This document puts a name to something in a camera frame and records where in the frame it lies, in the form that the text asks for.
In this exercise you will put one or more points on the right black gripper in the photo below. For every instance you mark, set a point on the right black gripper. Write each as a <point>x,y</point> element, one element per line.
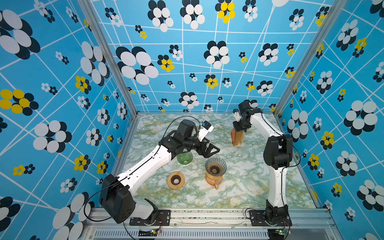
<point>235,123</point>

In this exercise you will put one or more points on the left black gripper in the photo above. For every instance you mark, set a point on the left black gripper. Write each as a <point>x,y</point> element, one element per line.
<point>201,151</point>

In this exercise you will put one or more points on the clear grey glass dripper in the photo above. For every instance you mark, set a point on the clear grey glass dripper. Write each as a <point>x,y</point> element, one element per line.
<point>216,166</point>

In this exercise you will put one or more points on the green glass dripper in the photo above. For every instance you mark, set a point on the green glass dripper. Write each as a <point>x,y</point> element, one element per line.
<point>185,158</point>

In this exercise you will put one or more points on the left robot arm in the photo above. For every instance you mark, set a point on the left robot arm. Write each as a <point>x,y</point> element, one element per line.
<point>117,195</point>

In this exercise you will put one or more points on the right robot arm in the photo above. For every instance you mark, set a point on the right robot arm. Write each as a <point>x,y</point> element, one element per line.
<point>277,155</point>

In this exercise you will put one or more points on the orange coffee filter box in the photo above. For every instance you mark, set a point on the orange coffee filter box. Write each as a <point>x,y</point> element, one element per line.
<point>237,138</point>

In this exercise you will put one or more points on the left green circuit board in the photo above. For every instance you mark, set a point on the left green circuit board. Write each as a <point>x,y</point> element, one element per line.
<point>149,233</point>

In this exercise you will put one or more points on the green circuit board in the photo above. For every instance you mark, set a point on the green circuit board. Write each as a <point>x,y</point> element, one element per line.
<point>276,234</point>
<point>149,233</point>

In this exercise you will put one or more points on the right green circuit board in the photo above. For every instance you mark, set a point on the right green circuit board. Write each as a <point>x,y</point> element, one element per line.
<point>276,234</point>

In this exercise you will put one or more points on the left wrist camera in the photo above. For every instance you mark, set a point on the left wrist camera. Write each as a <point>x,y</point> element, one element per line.
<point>205,128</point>

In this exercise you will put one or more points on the wooden ring holder left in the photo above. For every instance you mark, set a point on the wooden ring holder left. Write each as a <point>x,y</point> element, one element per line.
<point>176,180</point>

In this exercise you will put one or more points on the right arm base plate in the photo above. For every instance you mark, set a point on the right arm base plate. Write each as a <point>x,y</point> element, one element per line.
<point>260,218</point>

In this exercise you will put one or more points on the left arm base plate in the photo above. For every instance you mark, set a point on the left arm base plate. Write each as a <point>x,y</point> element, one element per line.
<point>162,218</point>

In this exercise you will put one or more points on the aluminium front rail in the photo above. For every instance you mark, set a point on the aluminium front rail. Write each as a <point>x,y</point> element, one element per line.
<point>217,224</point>

